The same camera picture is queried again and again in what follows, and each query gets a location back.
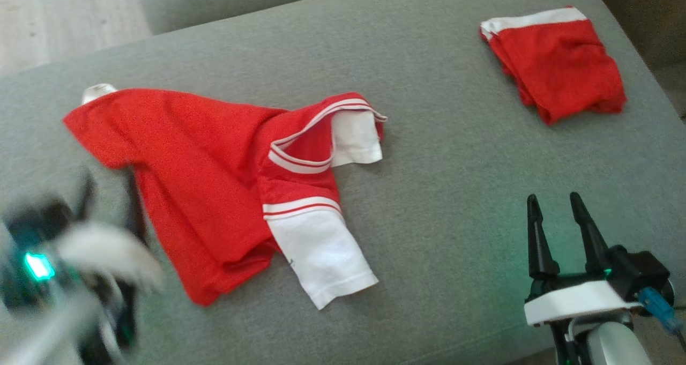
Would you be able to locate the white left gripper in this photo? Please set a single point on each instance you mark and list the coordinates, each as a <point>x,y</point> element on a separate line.
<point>107,252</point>

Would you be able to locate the grey fabric sofa seat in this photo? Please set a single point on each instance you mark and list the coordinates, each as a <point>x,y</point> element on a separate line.
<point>455,193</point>

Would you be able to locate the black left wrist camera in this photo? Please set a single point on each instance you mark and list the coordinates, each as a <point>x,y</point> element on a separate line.
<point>37,220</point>

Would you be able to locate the yellow furniture piece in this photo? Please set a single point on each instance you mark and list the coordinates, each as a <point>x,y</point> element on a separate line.
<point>638,11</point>

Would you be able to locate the blue right camera connector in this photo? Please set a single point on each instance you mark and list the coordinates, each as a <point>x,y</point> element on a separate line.
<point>656,306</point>

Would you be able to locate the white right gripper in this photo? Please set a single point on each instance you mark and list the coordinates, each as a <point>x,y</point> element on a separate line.
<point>573,300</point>

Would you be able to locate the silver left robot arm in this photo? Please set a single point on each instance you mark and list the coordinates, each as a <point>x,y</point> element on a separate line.
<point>53,327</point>

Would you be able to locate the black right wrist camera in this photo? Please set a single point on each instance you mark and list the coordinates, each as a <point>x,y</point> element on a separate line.
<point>638,274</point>

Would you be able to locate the red shirt with white sleeves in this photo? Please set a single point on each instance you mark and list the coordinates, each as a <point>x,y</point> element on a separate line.
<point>203,183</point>

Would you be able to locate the red shorts with white stripe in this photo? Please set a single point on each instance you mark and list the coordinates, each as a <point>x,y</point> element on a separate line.
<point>563,65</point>

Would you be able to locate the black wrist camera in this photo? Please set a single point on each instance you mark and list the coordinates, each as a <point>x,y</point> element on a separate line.
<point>37,220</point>
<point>638,274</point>

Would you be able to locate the grey sofa back cushion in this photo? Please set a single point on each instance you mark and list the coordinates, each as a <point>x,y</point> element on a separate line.
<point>241,0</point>

